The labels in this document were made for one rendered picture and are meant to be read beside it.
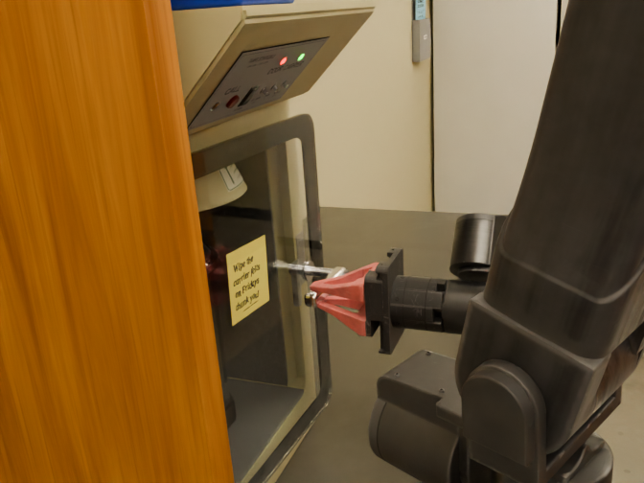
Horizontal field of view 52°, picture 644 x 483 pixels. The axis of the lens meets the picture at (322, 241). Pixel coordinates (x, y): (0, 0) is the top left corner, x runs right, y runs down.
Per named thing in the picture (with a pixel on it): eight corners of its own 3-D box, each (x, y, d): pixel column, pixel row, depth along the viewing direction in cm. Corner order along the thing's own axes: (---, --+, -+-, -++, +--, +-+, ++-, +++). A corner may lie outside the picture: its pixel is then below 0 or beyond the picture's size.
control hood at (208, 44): (126, 148, 53) (104, 15, 49) (289, 93, 81) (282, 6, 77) (256, 149, 48) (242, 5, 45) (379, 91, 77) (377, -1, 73)
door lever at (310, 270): (276, 308, 75) (274, 287, 75) (312, 276, 83) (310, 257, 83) (318, 313, 73) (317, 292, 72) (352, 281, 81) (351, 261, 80)
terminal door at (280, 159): (202, 554, 67) (142, 170, 54) (328, 397, 93) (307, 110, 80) (209, 556, 67) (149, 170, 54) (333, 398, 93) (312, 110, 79)
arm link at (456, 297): (499, 330, 64) (503, 345, 69) (507, 264, 67) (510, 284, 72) (429, 322, 67) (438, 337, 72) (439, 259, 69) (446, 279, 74)
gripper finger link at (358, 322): (320, 249, 77) (398, 255, 74) (324, 305, 80) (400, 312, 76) (297, 271, 71) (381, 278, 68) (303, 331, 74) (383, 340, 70)
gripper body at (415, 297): (386, 245, 74) (453, 250, 71) (389, 327, 77) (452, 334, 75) (370, 266, 68) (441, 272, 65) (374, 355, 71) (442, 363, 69)
